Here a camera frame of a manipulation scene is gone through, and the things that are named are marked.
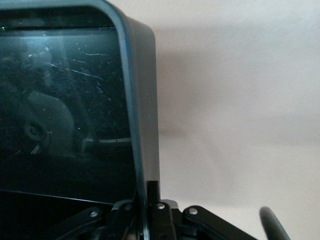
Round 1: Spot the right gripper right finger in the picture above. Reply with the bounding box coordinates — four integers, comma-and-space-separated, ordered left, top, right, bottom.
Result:
146, 179, 260, 240

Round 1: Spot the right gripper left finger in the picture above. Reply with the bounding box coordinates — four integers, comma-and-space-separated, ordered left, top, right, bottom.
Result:
49, 198, 141, 240

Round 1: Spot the black rectangular plastic box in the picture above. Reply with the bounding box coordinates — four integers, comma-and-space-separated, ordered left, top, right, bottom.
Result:
0, 0, 161, 240

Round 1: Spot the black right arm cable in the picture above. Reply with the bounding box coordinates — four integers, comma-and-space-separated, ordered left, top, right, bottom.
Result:
259, 206, 292, 240

